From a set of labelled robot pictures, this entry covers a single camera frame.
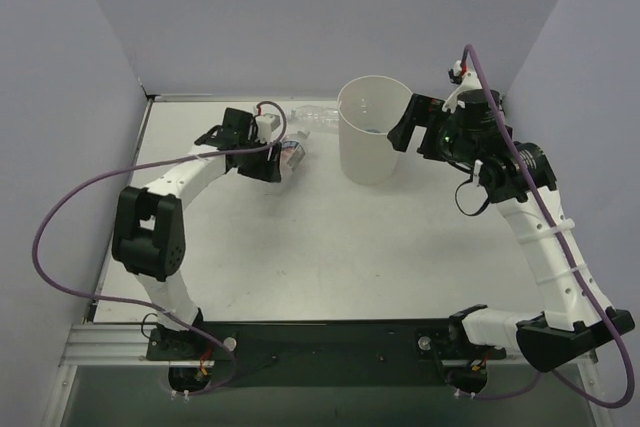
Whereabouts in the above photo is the white paper bin cup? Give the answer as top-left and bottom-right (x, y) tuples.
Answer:
(337, 75), (412, 185)

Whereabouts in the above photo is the red white label bottle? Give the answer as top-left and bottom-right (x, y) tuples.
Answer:
(276, 129), (310, 188)

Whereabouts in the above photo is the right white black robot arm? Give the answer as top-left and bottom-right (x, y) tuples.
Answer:
(387, 89), (635, 372)

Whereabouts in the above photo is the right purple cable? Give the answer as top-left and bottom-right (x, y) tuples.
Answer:
(459, 44), (632, 407)

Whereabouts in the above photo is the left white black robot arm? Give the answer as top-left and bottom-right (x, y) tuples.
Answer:
(111, 105), (286, 359)

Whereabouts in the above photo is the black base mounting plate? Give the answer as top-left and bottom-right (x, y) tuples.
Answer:
(146, 318), (506, 388)

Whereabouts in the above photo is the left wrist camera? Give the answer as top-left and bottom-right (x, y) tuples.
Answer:
(254, 106), (281, 143)

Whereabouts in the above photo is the clear unlabelled plastic bottle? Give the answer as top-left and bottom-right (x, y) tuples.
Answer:
(288, 105), (339, 134)

